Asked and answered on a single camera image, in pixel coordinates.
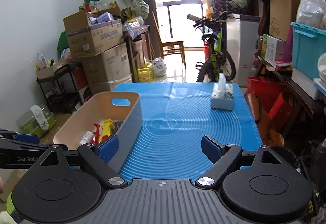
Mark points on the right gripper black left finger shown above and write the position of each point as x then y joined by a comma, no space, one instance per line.
52,191

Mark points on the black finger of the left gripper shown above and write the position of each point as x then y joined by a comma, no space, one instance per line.
27,138

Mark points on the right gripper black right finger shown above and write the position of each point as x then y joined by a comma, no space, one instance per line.
257,186

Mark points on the white pill bottle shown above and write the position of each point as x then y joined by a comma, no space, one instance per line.
87,138

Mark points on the red toy figure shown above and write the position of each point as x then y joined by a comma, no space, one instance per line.
96,133

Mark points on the beige plastic storage bin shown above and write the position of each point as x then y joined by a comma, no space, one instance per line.
117,106

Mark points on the yellow toy gear wrench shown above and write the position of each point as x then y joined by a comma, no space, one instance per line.
107,129

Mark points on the black remote control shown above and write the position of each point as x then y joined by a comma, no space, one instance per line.
116,126

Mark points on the green plastic container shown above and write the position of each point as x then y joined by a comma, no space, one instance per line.
27,124

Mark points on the white rolled towel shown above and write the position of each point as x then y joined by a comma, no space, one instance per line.
40,117

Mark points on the black metal shelf rack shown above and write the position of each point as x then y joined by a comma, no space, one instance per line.
64,86

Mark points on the red box on floor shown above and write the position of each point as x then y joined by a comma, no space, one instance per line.
269,107

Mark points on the large stacked cardboard box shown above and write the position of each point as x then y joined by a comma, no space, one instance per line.
108,70

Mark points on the white tissue box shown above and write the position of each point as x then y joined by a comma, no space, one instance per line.
222,96

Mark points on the blue silicone baking mat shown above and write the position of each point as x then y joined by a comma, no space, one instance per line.
175,118

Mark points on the open top cardboard box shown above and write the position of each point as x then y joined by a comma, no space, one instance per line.
88,39

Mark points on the yellow oil jug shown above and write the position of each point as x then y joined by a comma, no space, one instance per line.
146,74

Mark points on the green black bicycle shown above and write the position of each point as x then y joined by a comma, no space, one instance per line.
219,60

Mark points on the green white carton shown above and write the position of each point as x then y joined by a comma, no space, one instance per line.
272,49

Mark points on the teal plastic storage crate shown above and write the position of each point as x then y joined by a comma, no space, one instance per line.
308,45

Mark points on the white cabinet freezer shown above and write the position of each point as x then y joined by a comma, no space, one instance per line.
242,35

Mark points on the wooden chair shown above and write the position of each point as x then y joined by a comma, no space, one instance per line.
170,46

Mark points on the white plastic bag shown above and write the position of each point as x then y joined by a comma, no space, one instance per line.
311,12

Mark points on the tall brown cardboard box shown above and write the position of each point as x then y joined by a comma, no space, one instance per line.
282,13

